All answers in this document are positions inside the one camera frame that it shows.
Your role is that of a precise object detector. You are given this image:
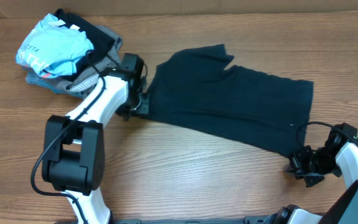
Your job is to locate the dark teal t-shirt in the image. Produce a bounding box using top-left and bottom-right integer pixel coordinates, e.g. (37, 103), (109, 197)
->
(148, 44), (313, 157)

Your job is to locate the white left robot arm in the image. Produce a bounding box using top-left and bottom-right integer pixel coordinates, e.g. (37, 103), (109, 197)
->
(30, 53), (149, 223)

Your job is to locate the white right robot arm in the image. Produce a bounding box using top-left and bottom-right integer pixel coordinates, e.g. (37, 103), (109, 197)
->
(263, 123), (358, 224)

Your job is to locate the grey folded garment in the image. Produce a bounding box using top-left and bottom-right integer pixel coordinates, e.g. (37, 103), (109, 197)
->
(52, 25), (123, 99)

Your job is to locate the black folded garment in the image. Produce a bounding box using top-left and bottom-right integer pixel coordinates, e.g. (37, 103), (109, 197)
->
(53, 9), (115, 82)

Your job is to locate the blue denim garment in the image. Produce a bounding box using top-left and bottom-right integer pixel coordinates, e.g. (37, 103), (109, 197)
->
(25, 70), (71, 94)

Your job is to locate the light blue printed shirt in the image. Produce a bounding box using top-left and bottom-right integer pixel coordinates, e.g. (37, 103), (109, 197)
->
(16, 14), (94, 78)

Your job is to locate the brown cardboard back panel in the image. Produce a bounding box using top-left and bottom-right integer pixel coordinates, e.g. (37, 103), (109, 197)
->
(0, 0), (358, 18)

